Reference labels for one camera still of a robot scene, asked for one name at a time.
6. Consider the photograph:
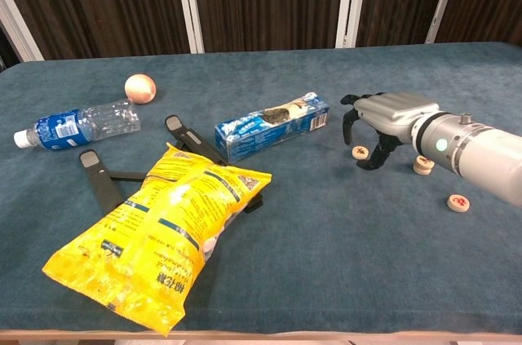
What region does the black folding stand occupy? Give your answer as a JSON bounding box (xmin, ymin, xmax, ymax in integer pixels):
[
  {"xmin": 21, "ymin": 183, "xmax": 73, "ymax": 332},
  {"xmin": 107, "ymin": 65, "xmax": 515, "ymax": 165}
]
[{"xmin": 78, "ymin": 114, "xmax": 263, "ymax": 218}]

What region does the clear bottle blue label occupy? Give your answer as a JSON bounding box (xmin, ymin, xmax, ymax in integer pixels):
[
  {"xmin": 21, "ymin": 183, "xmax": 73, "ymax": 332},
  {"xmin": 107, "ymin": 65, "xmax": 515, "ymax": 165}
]
[{"xmin": 13, "ymin": 98, "xmax": 142, "ymax": 151}]

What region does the small orange ball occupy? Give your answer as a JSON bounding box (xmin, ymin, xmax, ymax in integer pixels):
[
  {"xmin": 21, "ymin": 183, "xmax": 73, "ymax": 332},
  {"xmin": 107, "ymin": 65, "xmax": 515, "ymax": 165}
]
[{"xmin": 124, "ymin": 73, "xmax": 157, "ymax": 105}]

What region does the yellow snack bag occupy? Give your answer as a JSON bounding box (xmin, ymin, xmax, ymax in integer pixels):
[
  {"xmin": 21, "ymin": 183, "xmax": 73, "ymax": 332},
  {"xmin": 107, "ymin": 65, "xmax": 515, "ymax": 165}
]
[{"xmin": 42, "ymin": 143, "xmax": 273, "ymax": 338}]

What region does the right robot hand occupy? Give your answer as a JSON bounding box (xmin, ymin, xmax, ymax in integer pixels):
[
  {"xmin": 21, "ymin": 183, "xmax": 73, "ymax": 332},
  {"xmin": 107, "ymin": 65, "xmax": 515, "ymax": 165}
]
[{"xmin": 340, "ymin": 91, "xmax": 440, "ymax": 170}]

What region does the blue cookie box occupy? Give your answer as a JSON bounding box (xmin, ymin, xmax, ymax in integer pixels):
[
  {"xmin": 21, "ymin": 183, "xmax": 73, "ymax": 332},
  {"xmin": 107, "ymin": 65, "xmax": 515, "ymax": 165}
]
[{"xmin": 215, "ymin": 91, "xmax": 331, "ymax": 164}]

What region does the blue felt table cover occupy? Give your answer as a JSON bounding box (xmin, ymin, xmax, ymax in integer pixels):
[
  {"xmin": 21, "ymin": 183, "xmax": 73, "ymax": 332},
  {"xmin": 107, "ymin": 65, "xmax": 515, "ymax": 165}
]
[{"xmin": 0, "ymin": 41, "xmax": 522, "ymax": 336}]

